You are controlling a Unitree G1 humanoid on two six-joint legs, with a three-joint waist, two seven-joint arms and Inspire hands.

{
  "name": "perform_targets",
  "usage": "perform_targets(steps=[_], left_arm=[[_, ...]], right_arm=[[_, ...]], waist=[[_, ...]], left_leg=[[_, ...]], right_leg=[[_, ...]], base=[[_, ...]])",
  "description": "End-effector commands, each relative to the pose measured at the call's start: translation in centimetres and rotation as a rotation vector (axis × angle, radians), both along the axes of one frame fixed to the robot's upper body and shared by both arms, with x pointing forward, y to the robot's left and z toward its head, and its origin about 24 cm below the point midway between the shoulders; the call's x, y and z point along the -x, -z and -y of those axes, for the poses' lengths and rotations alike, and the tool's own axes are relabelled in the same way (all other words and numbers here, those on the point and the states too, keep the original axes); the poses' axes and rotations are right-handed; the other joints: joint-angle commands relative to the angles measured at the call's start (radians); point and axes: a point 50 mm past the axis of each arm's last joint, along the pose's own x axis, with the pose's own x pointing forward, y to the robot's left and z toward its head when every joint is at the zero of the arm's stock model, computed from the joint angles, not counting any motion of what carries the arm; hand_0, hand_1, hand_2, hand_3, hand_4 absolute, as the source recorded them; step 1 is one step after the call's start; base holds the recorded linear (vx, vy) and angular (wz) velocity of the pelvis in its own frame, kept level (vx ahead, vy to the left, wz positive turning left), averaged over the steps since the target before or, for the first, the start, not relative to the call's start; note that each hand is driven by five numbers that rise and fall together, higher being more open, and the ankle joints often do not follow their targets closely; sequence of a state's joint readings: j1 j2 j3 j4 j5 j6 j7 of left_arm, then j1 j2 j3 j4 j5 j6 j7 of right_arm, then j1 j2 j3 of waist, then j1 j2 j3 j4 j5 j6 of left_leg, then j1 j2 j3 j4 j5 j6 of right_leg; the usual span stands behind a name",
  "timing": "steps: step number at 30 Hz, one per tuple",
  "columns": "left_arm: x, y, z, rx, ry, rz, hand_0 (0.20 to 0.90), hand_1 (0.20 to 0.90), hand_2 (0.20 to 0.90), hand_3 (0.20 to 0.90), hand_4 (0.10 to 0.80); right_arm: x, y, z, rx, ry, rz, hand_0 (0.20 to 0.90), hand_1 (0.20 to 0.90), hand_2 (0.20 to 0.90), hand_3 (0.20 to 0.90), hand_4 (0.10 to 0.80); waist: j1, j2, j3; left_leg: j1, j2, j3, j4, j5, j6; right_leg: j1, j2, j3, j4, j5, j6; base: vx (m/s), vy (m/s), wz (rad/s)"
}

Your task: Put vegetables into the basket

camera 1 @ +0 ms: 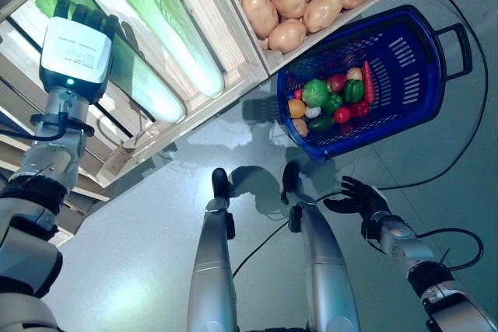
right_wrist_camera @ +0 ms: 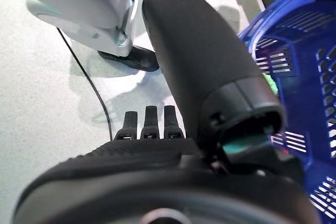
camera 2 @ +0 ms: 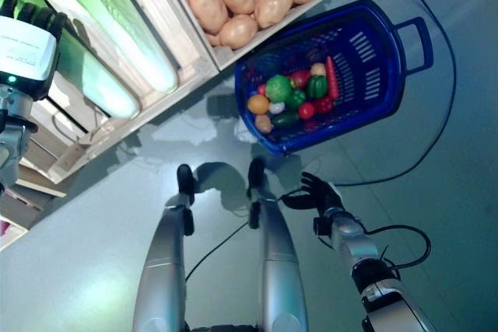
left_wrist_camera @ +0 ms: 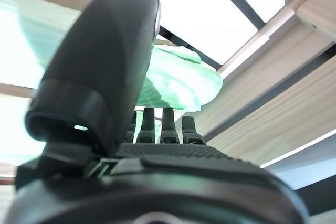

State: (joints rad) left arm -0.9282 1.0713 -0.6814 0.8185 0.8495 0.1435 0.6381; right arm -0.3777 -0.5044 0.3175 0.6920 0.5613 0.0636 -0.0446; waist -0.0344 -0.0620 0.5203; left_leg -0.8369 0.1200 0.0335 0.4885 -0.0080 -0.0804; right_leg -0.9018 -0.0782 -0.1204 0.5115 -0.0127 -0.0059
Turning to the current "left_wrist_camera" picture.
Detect wooden slat cabbage crate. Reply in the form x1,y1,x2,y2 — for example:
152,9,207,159
0,0,336,172

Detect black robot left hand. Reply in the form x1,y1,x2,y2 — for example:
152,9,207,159
5,0,310,224

